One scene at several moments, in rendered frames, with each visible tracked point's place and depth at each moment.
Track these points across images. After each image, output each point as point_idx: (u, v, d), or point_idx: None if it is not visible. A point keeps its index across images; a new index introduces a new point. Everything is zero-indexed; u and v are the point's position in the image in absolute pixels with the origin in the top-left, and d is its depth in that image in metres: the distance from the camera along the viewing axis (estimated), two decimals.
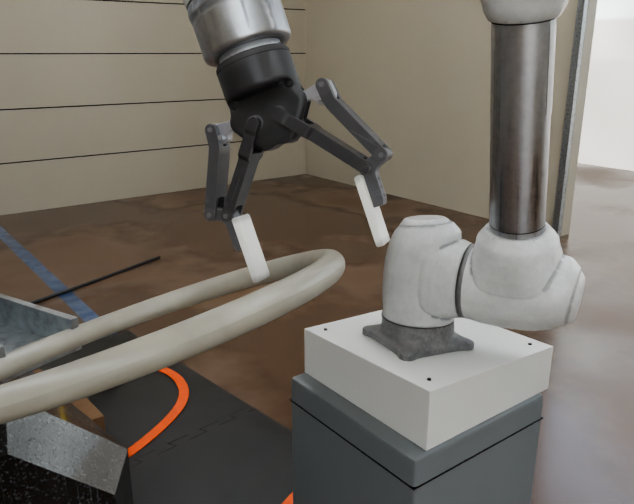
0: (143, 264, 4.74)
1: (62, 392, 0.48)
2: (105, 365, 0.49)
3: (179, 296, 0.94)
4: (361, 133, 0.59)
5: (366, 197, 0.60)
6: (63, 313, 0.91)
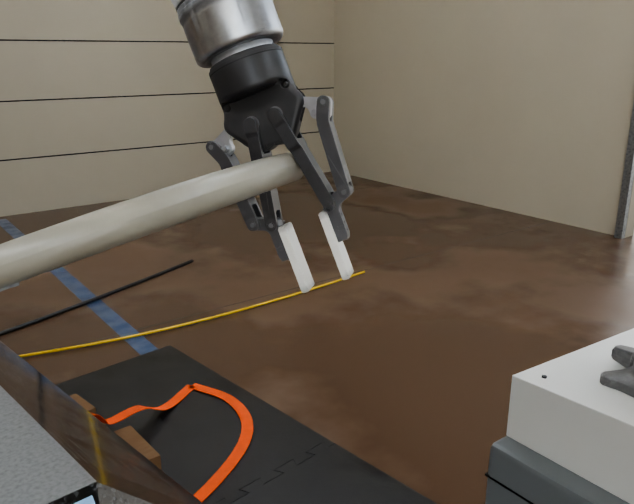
0: (175, 269, 4.30)
1: (22, 263, 0.44)
2: (70, 233, 0.45)
3: None
4: (336, 164, 0.60)
5: (331, 233, 0.62)
6: None
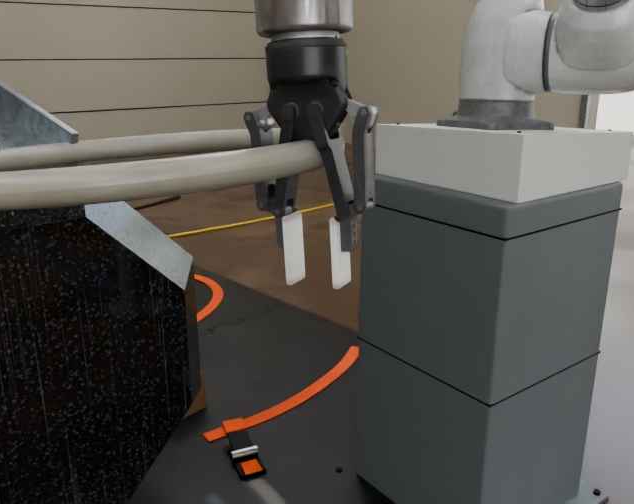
0: (163, 202, 4.71)
1: (9, 197, 0.48)
2: (56, 183, 0.48)
3: (183, 140, 0.92)
4: (360, 178, 0.59)
5: (335, 241, 0.61)
6: (66, 125, 0.90)
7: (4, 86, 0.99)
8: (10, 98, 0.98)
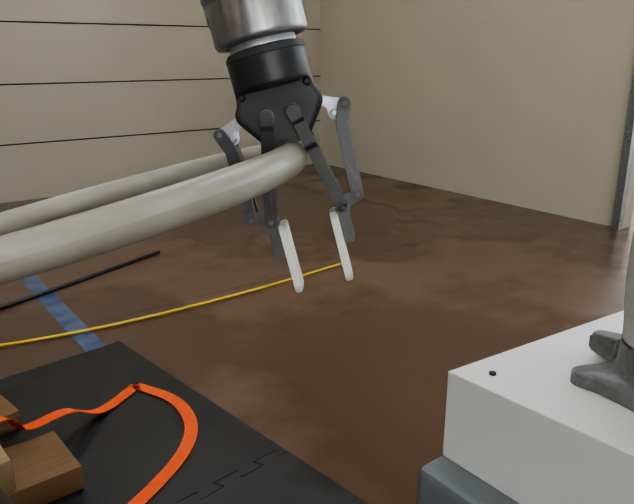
0: (139, 260, 4.01)
1: (59, 251, 0.40)
2: (113, 221, 0.41)
3: (72, 200, 0.83)
4: (352, 166, 0.61)
5: (340, 233, 0.62)
6: None
7: None
8: None
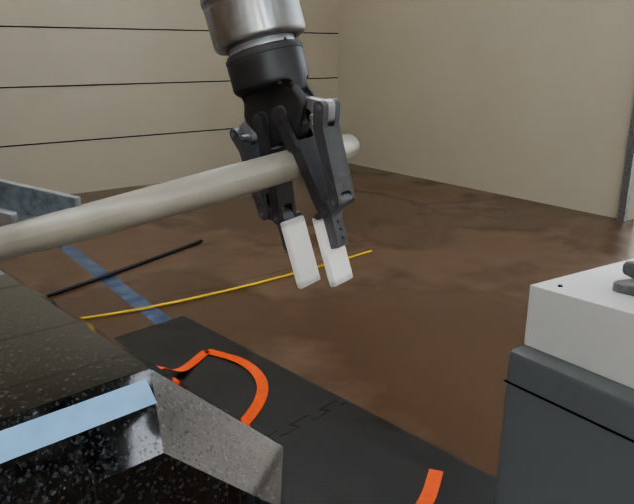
0: (185, 248, 4.37)
1: (150, 209, 0.55)
2: (189, 188, 0.55)
3: None
4: (328, 173, 0.58)
5: (321, 239, 0.61)
6: (64, 193, 0.94)
7: None
8: None
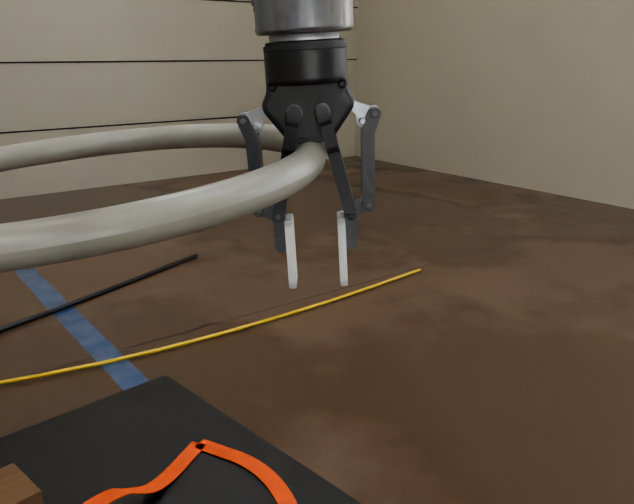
0: (174, 266, 3.33)
1: (257, 201, 0.47)
2: (285, 179, 0.49)
3: None
4: (369, 177, 0.60)
5: (344, 240, 0.62)
6: None
7: None
8: None
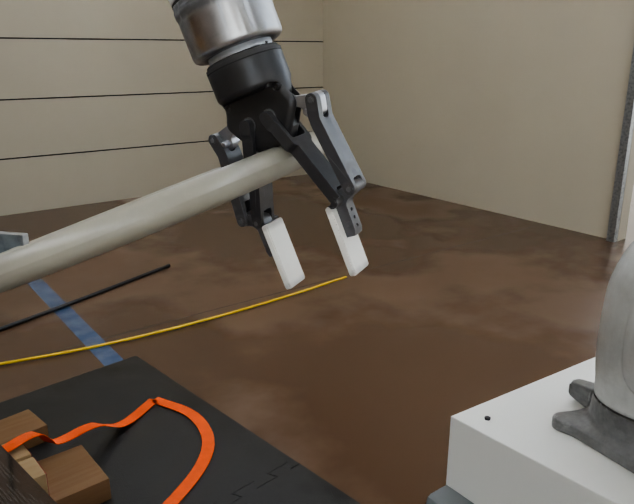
0: (151, 273, 4.16)
1: (151, 220, 0.52)
2: (188, 194, 0.53)
3: None
4: (336, 162, 0.58)
5: (337, 229, 0.60)
6: (8, 232, 0.88)
7: None
8: None
